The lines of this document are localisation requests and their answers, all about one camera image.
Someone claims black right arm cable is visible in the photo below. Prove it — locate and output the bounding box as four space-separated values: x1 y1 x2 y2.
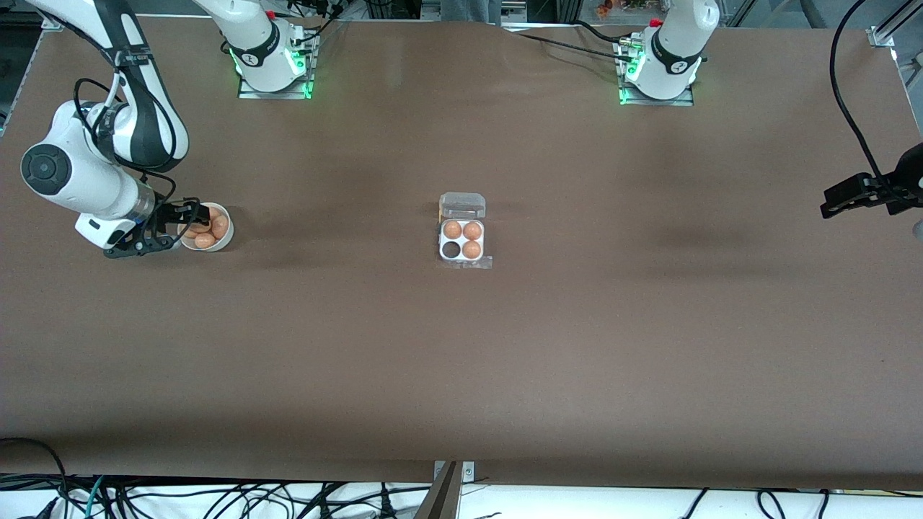
72 50 181 217

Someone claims aluminium frame profile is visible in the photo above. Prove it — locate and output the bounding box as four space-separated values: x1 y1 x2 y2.
867 0 923 50

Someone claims brown table cover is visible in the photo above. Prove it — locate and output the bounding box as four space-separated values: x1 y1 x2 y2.
0 14 923 492

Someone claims orange patterned object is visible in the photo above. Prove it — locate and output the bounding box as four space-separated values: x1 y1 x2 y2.
594 0 651 19

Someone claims small metal bracket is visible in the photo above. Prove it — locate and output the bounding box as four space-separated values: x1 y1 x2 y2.
433 461 475 485

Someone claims clear plastic egg box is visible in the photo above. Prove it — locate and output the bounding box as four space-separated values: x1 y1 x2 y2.
438 192 488 265

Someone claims person in grey trousers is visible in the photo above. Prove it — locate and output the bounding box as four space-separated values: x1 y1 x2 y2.
440 0 500 22

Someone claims teal cable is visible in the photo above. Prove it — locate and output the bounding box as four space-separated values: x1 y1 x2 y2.
81 476 107 519

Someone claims white bowl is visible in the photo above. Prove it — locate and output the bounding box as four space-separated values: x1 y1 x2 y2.
177 203 234 252

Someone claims black looped cable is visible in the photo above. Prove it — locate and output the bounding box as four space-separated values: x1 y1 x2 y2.
0 437 71 519

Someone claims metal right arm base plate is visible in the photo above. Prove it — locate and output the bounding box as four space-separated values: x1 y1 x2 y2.
237 32 316 100

